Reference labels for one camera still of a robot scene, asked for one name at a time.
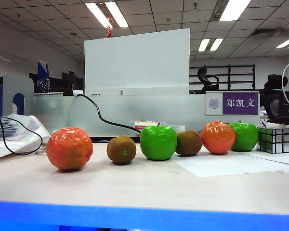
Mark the white paper sheet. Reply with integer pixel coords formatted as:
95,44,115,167
238,139,289,167
174,150,284,178

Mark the black background monitor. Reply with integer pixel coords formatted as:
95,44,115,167
28,71,85,96

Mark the frosted glass desk partition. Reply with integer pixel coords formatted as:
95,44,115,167
32,91,261,138

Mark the thick black monitor cable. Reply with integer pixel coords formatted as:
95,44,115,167
76,93,142,133

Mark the blue edge strip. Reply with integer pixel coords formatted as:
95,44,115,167
0,201,289,231

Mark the red hanging ornament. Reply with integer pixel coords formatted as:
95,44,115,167
105,16,113,39

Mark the black shelf rack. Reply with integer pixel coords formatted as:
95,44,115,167
189,63,256,93

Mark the white printed plastic bag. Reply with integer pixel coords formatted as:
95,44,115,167
0,113,51,162

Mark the green plastic apple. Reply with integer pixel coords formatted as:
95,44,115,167
139,125,178,161
228,122,259,152

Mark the silver mirror puzzle cube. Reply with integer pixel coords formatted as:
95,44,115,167
256,127,289,154

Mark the grey metal bookend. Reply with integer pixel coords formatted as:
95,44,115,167
2,73,35,116

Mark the stack of printed papers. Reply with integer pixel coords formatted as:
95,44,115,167
0,117,21,141

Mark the white AOC monitor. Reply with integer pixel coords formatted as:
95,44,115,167
84,28,191,97

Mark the blue triangular desk ornament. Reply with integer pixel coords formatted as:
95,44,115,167
36,60,51,93

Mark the orange plastic mandarin fruit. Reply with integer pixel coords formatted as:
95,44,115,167
46,127,93,171
201,120,236,155

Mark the brown kiwi fruit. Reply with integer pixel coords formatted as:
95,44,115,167
175,130,203,156
106,136,137,165

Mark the black mesh office chair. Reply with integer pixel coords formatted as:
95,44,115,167
259,74,289,125

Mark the purple white name plate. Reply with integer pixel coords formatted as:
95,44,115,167
205,90,260,116

